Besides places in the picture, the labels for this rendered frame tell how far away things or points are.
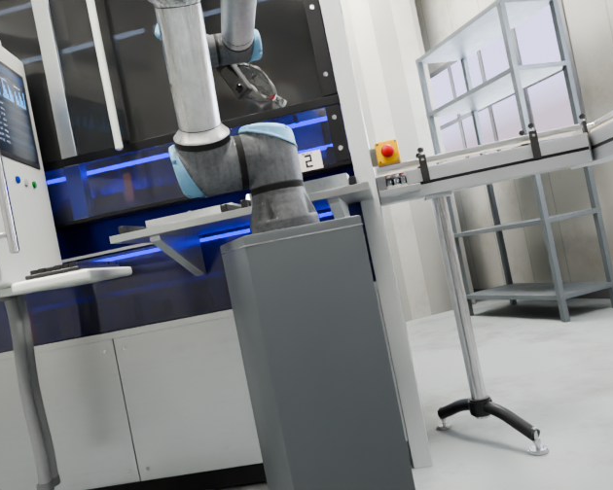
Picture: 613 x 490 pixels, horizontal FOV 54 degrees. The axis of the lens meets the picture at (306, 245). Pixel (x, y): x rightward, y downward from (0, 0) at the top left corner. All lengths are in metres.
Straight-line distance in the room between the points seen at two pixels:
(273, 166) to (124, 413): 1.20
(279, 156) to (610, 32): 3.46
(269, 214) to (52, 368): 1.23
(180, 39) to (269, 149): 0.27
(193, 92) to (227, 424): 1.21
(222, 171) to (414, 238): 4.05
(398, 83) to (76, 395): 4.00
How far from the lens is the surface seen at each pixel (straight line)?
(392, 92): 5.38
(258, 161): 1.25
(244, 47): 1.48
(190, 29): 1.19
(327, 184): 1.55
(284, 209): 1.23
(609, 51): 4.50
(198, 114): 1.22
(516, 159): 2.07
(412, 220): 5.22
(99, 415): 2.23
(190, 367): 2.07
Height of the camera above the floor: 0.73
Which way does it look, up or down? 1 degrees up
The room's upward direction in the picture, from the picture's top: 11 degrees counter-clockwise
